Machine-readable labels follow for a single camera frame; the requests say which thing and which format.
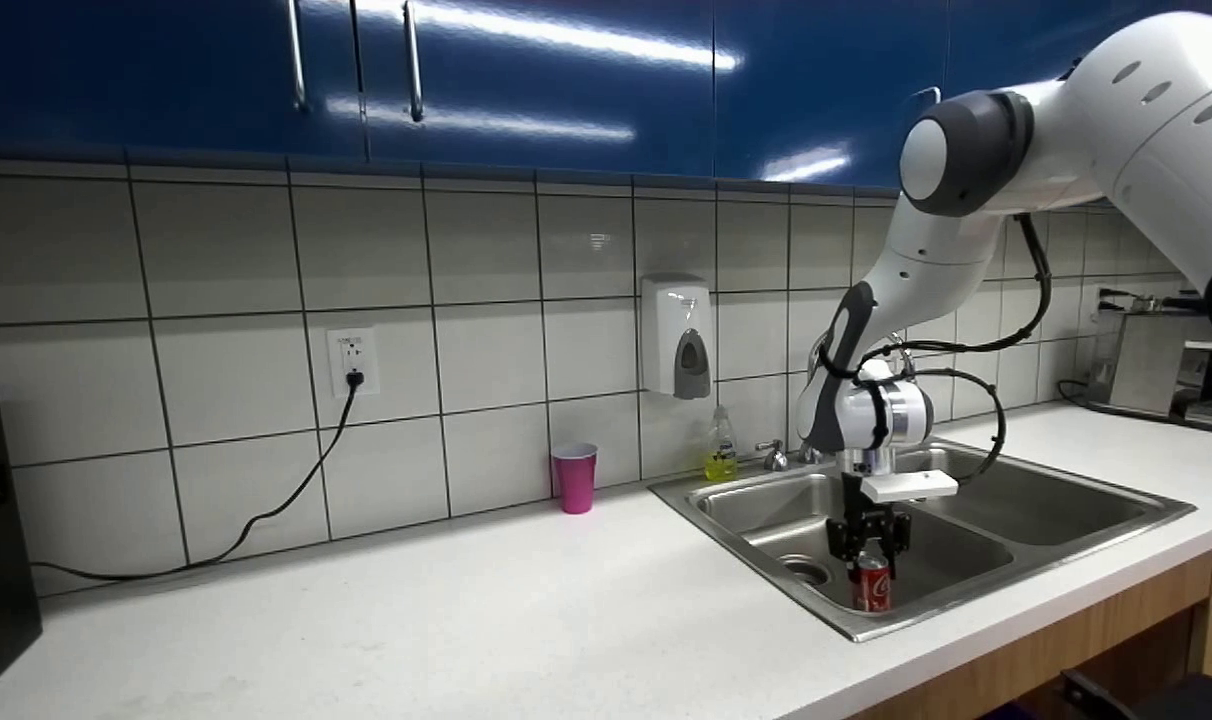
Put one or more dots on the green dish soap bottle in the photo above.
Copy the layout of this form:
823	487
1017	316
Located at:
721	464

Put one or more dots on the blue cabinet door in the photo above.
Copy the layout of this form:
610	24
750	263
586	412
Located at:
818	81
139	67
550	94

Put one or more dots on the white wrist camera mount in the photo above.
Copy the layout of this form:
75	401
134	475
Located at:
914	487

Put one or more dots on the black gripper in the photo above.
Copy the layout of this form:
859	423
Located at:
860	505

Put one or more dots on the stainless steel double sink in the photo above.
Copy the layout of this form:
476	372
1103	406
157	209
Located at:
1005	514

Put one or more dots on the white wall power outlet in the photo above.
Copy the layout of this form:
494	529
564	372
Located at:
355	352

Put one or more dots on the silver countertop appliance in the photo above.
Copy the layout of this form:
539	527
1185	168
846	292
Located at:
1156	361

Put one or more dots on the wooden base cabinet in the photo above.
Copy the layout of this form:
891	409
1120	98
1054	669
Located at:
1030	647

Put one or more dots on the pink plastic cup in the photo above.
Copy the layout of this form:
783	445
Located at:
573	481

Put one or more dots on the white wall soap dispenser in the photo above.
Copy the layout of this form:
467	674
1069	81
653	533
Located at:
668	332

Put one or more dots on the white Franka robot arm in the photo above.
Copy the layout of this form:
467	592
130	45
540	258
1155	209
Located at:
1167	106

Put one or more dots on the red soda can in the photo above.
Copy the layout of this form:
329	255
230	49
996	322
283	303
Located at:
875	585

